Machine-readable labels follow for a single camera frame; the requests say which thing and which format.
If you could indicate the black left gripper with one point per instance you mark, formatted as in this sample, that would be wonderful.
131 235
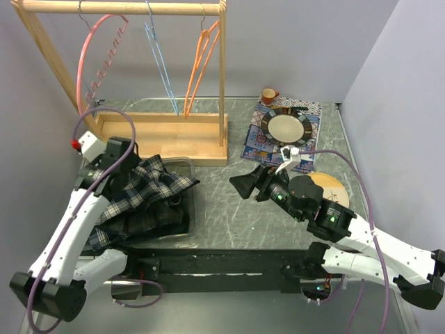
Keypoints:
135 161

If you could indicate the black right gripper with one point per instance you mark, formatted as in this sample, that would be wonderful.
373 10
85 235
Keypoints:
261 178

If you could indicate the navy cream plaid skirt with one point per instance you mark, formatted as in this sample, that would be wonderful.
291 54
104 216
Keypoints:
149 205

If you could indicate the light blue wire hanger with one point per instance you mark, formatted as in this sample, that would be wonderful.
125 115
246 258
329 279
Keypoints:
159 59

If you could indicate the orange plastic hanger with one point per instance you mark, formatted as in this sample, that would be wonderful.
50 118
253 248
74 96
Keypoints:
205 46

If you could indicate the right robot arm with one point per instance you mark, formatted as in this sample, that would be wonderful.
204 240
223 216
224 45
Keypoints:
347 244

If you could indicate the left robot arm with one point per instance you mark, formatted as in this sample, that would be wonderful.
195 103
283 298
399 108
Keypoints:
53 285

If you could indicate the patterned blue placemat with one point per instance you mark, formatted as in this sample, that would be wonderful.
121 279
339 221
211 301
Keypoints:
258 148

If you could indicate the clear plastic bin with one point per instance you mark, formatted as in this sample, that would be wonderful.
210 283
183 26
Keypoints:
183 167

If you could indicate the wooden clothes rack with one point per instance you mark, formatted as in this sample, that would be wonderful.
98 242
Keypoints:
203 138

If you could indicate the black rimmed cream plate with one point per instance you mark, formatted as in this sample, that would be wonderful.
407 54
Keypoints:
283 126

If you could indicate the yellow plate with twig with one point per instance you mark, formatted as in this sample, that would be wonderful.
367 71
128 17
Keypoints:
333 189

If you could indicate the dark green cutlery back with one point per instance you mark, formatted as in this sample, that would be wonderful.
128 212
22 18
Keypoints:
300 108

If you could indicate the orange cup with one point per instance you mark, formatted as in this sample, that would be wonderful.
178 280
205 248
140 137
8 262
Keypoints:
268 95

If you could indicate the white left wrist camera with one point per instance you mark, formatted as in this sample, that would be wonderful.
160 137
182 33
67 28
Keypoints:
88 146

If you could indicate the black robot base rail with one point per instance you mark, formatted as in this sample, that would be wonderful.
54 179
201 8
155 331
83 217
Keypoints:
187 270

